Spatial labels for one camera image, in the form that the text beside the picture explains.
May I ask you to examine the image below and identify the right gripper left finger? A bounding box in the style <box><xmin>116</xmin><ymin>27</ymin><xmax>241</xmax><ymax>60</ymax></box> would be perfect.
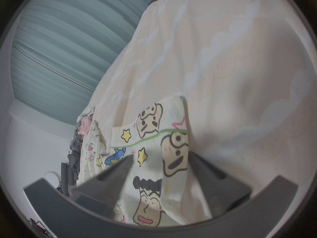
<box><xmin>70</xmin><ymin>155</ymin><xmax>135</xmax><ymax>219</ymax></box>

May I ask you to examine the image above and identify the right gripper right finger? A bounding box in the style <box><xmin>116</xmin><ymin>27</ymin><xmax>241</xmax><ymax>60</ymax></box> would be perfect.
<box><xmin>187</xmin><ymin>151</ymin><xmax>252</xmax><ymax>219</ymax></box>

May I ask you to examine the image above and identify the white printed pyjama top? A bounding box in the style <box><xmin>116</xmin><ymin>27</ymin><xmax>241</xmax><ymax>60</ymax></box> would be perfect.
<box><xmin>82</xmin><ymin>96</ymin><xmax>213</xmax><ymax>227</ymax></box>

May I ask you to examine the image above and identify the pile of clothes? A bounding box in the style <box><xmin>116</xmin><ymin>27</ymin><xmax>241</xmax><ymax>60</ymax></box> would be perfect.
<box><xmin>67</xmin><ymin>106</ymin><xmax>96</xmax><ymax>176</ymax></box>

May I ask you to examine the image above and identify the bed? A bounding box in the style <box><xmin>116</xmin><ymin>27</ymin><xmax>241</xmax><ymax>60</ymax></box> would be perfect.
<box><xmin>74</xmin><ymin>0</ymin><xmax>317</xmax><ymax>208</ymax></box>

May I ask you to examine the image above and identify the round white ceiling lamp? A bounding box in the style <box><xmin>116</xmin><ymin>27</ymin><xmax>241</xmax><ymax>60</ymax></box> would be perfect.
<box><xmin>44</xmin><ymin>171</ymin><xmax>60</xmax><ymax>186</ymax></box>

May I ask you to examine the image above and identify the blue-green curtain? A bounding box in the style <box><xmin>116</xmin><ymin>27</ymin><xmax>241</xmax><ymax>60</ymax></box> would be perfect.
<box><xmin>12</xmin><ymin>0</ymin><xmax>159</xmax><ymax>90</ymax></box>
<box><xmin>11</xmin><ymin>46</ymin><xmax>97</xmax><ymax>126</ymax></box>

